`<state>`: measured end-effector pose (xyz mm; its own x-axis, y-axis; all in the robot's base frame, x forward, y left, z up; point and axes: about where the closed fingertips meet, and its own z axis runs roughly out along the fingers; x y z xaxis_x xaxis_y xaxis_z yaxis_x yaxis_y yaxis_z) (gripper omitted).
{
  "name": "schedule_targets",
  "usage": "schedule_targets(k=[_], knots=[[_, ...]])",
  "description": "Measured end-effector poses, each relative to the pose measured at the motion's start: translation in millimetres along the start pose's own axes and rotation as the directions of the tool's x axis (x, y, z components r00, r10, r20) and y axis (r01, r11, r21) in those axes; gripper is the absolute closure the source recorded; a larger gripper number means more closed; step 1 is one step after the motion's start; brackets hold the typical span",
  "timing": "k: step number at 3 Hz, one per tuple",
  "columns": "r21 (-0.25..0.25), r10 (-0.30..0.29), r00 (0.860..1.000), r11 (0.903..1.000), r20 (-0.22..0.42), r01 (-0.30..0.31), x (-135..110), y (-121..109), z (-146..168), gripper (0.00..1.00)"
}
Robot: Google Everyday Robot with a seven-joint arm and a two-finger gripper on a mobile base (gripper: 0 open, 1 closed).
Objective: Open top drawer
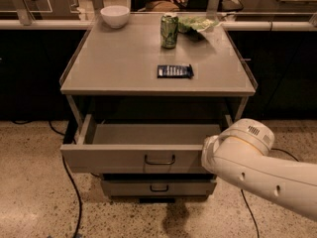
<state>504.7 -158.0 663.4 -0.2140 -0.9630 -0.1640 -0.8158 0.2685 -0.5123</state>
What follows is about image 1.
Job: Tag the grey top drawer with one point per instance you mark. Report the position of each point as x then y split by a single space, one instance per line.
138 148

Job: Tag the grey drawer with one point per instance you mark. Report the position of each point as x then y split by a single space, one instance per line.
156 188
138 148

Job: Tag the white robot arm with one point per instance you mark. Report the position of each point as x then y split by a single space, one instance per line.
239 156

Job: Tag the grey drawer cabinet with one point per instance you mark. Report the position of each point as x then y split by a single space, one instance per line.
113 78

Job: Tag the grey bottom drawer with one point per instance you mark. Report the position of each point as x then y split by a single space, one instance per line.
156 188

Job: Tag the green soda can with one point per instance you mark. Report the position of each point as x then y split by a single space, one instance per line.
168 30

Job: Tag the green chip bag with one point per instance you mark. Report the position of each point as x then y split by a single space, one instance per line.
193 27

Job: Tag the white ceramic bowl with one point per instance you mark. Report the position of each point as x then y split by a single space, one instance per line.
115 16

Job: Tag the white horizontal railing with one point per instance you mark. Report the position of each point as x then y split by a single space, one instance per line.
230 26

